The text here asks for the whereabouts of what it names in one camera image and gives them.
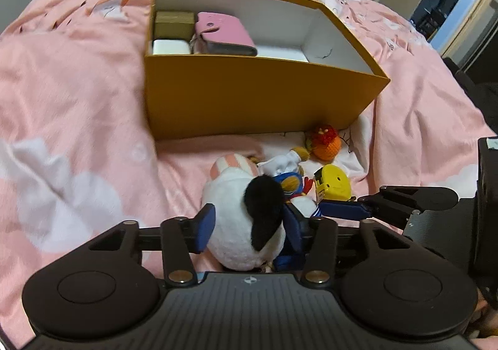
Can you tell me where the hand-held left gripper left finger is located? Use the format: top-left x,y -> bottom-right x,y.
87,203 -> 216,285

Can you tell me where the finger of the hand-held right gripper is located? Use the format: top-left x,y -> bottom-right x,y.
319,186 -> 460,228

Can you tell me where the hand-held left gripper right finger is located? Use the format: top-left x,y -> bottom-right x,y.
282,202 -> 416,285

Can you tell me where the white plush dog black ear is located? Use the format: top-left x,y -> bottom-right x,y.
201,153 -> 292,272

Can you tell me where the yellow tape measure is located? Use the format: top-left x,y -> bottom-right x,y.
313,164 -> 353,205

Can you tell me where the orange cardboard box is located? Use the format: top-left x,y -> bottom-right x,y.
144,0 -> 391,141

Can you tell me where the duck plush toy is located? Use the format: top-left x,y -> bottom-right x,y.
257,146 -> 323,218

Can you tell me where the orange crochet toy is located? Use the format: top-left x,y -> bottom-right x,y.
305,124 -> 343,162

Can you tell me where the dark furniture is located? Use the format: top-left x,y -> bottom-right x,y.
444,58 -> 498,135

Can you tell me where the pink printed duvet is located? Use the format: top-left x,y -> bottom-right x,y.
0,0 -> 496,343

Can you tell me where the small white box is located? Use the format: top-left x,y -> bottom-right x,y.
153,39 -> 192,56

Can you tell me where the pink wallet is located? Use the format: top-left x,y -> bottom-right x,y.
192,12 -> 258,58

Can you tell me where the small gold box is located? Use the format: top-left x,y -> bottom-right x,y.
154,11 -> 196,41

